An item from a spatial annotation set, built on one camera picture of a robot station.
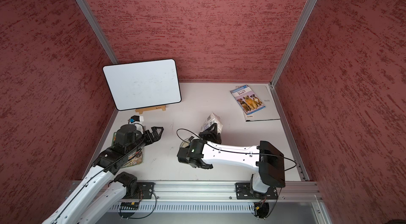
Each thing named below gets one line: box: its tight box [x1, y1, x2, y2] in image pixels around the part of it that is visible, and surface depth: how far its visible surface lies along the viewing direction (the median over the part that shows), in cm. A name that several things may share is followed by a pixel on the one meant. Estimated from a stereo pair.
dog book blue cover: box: [229, 84, 266, 116], surface depth 109 cm
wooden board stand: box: [135, 105, 166, 115], surface depth 100 cm
